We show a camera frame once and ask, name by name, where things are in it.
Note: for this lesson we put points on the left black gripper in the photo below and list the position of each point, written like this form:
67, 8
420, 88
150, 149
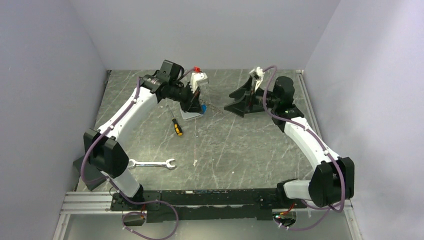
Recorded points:
192, 104

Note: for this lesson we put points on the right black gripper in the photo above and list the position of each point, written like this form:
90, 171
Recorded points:
245, 92

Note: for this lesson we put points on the blue key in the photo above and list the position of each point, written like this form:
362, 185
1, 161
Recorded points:
203, 108

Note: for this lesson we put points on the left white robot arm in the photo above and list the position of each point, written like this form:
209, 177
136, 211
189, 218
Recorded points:
105, 158

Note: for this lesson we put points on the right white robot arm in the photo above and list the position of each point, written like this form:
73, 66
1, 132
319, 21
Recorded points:
333, 176

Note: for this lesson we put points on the small grey white box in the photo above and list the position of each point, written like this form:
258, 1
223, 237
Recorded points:
190, 115

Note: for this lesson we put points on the yellow black screwdriver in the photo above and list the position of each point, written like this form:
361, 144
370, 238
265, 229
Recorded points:
177, 128

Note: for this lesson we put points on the silver open-end wrench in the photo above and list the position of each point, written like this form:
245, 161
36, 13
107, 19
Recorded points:
132, 163

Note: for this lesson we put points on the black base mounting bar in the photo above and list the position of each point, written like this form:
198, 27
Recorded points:
209, 204

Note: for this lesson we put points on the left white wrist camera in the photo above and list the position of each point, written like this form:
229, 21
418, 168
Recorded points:
197, 79

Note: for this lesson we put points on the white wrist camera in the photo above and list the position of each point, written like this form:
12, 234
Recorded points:
257, 75
197, 79

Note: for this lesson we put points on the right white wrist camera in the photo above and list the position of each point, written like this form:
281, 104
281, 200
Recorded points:
257, 75

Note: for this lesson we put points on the aluminium rail frame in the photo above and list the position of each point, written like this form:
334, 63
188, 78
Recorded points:
218, 151

